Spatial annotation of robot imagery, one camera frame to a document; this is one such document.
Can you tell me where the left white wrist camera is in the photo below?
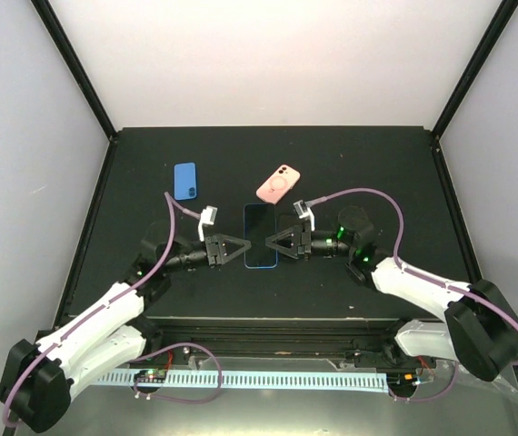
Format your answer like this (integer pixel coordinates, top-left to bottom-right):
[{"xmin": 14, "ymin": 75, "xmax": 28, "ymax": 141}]
[{"xmin": 197, "ymin": 205, "xmax": 218, "ymax": 242}]

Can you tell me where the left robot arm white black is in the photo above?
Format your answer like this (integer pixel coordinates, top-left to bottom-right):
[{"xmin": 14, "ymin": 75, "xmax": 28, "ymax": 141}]
[{"xmin": 0, "ymin": 222, "xmax": 251, "ymax": 433}]

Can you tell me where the purple cable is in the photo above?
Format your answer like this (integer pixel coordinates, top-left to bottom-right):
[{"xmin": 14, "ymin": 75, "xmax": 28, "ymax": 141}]
[
  {"xmin": 308, "ymin": 188, "xmax": 518, "ymax": 403},
  {"xmin": 3, "ymin": 192, "xmax": 205, "ymax": 428}
]

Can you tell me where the black aluminium frame rail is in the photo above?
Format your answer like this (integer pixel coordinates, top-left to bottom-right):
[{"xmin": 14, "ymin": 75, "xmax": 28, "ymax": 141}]
[{"xmin": 54, "ymin": 317, "xmax": 496, "ymax": 364}]

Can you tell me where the left circuit board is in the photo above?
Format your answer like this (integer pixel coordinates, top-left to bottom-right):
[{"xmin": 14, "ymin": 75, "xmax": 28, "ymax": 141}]
[{"xmin": 134, "ymin": 369, "xmax": 166, "ymax": 383}]

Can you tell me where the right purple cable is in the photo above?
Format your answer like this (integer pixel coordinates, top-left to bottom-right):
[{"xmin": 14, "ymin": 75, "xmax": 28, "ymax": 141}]
[{"xmin": 308, "ymin": 188, "xmax": 518, "ymax": 403}]

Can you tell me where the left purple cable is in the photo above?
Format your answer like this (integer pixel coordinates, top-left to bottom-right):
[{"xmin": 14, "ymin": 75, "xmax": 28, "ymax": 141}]
[{"xmin": 3, "ymin": 192, "xmax": 205, "ymax": 428}]

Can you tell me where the black frame post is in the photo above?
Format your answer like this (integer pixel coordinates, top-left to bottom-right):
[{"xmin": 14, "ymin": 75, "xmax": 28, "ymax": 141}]
[
  {"xmin": 431, "ymin": 0, "xmax": 518, "ymax": 137},
  {"xmin": 30, "ymin": 0, "xmax": 119, "ymax": 140}
]

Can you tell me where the white slotted cable duct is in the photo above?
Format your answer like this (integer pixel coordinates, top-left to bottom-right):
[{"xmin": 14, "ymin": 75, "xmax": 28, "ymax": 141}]
[{"xmin": 94, "ymin": 369, "xmax": 388, "ymax": 393}]

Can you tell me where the right circuit board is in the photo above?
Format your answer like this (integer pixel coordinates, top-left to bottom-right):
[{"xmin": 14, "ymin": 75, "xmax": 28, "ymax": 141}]
[{"xmin": 386, "ymin": 372, "xmax": 426, "ymax": 387}]

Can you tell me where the blue smartphone black screen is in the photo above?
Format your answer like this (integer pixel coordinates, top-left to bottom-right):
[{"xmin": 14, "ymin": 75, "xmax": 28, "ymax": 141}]
[{"xmin": 244, "ymin": 203, "xmax": 278, "ymax": 270}]

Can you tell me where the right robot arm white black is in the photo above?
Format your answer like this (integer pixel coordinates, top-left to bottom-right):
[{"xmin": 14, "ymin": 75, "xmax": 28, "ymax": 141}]
[{"xmin": 265, "ymin": 206, "xmax": 518, "ymax": 382}]

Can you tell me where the circuit board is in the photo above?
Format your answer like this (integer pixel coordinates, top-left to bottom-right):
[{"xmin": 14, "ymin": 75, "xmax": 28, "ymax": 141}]
[
  {"xmin": 386, "ymin": 372, "xmax": 426, "ymax": 387},
  {"xmin": 134, "ymin": 369, "xmax": 166, "ymax": 383}
]

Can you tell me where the left black frame post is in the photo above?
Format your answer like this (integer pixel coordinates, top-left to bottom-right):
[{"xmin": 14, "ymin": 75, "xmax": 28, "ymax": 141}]
[{"xmin": 30, "ymin": 0, "xmax": 119, "ymax": 140}]

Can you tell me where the blue phone case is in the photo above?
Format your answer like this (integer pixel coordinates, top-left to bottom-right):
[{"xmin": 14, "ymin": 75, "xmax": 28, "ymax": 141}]
[{"xmin": 174, "ymin": 162, "xmax": 197, "ymax": 201}]

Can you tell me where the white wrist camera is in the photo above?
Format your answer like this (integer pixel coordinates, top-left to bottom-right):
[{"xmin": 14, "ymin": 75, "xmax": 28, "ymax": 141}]
[
  {"xmin": 197, "ymin": 205, "xmax": 218, "ymax": 242},
  {"xmin": 293, "ymin": 200, "xmax": 315, "ymax": 231}
]

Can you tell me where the right black frame post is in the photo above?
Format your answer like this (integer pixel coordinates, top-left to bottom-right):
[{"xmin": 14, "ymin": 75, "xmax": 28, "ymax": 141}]
[{"xmin": 431, "ymin": 0, "xmax": 518, "ymax": 137}]

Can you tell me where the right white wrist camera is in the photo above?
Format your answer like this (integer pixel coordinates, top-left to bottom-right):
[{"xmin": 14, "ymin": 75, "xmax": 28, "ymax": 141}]
[{"xmin": 293, "ymin": 200, "xmax": 315, "ymax": 231}]

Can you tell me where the pink phone case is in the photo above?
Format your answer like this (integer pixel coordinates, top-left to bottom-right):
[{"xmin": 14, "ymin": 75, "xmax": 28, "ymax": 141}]
[{"xmin": 255, "ymin": 164, "xmax": 301, "ymax": 204}]

